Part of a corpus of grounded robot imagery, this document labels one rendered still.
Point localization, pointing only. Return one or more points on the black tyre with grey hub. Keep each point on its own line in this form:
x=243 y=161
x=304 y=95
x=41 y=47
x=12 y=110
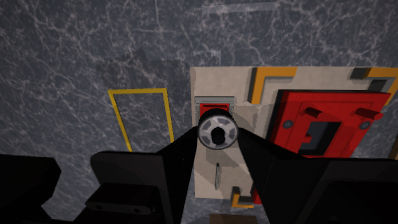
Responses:
x=213 y=118

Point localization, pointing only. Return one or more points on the yellow tape outline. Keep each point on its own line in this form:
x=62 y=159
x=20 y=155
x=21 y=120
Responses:
x=146 y=90

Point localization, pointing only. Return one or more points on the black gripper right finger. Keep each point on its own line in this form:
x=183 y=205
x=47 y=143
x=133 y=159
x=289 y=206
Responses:
x=290 y=185

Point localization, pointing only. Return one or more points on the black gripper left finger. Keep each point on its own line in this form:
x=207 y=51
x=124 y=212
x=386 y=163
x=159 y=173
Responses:
x=169 y=169

